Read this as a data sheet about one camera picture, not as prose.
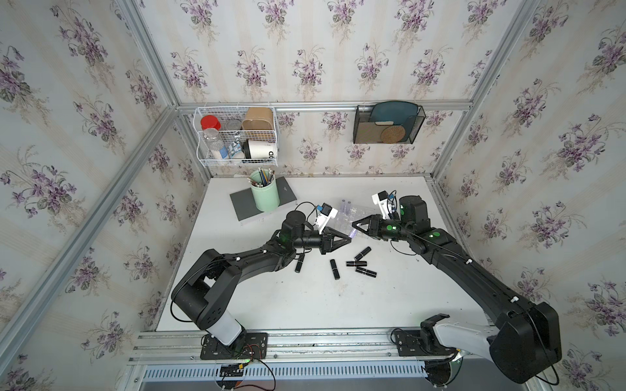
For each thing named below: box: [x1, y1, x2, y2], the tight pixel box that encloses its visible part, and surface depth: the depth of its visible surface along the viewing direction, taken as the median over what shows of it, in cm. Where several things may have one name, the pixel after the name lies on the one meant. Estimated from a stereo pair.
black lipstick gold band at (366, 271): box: [355, 266, 378, 278], surface depth 90 cm
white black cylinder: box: [241, 138, 276, 159], surface depth 95 cm
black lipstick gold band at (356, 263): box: [345, 260, 368, 267], surface depth 91 cm
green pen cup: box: [246, 167, 280, 213], surface depth 98 cm
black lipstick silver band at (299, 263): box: [294, 254, 305, 273], surface depth 92 cm
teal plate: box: [369, 100, 419, 144], surface depth 94 cm
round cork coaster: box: [380, 125, 406, 145], surface depth 100 cm
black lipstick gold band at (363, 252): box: [353, 246, 372, 261], surface depth 94 cm
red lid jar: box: [200, 114, 221, 131], surface depth 94 cm
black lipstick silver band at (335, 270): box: [329, 259, 340, 281], surface depth 90 cm
